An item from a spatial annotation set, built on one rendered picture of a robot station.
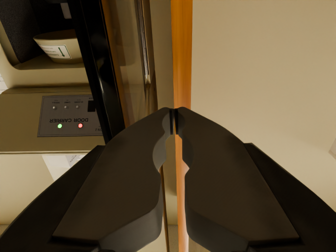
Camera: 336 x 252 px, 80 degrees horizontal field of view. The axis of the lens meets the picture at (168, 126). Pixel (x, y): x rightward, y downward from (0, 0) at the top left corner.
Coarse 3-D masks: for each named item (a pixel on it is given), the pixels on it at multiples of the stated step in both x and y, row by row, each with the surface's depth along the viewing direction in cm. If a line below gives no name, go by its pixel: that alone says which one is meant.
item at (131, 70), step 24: (96, 0) 8; (120, 0) 13; (96, 24) 8; (120, 24) 12; (96, 48) 9; (120, 48) 12; (120, 72) 11; (144, 72) 34; (120, 96) 10; (144, 96) 29; (120, 120) 11
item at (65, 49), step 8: (48, 32) 50; (56, 32) 52; (64, 32) 53; (72, 32) 54; (40, 40) 41; (48, 40) 40; (56, 40) 40; (64, 40) 40; (72, 40) 41; (48, 48) 42; (56, 48) 42; (64, 48) 42; (72, 48) 42; (56, 56) 44; (64, 56) 43; (72, 56) 44; (80, 56) 44
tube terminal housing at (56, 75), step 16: (144, 0) 37; (144, 16) 37; (0, 32) 41; (0, 48) 40; (0, 64) 42; (16, 64) 43; (32, 64) 46; (48, 64) 45; (64, 64) 44; (80, 64) 44; (16, 80) 44; (32, 80) 44; (48, 80) 44; (64, 80) 43; (80, 80) 43
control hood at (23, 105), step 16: (0, 96) 43; (16, 96) 42; (32, 96) 42; (0, 112) 42; (16, 112) 42; (32, 112) 41; (0, 128) 41; (16, 128) 41; (32, 128) 41; (0, 144) 40; (16, 144) 40; (32, 144) 40; (48, 144) 40; (64, 144) 40; (80, 144) 39; (96, 144) 39
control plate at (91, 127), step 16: (48, 96) 42; (64, 96) 42; (80, 96) 41; (48, 112) 41; (64, 112) 41; (80, 112) 41; (96, 112) 41; (48, 128) 40; (64, 128) 40; (80, 128) 40; (96, 128) 40
